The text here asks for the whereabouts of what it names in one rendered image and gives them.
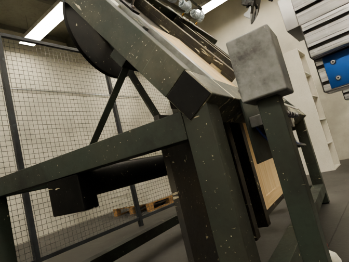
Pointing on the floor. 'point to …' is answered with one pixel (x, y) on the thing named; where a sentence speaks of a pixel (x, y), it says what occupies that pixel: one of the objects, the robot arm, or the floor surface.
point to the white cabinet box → (310, 111)
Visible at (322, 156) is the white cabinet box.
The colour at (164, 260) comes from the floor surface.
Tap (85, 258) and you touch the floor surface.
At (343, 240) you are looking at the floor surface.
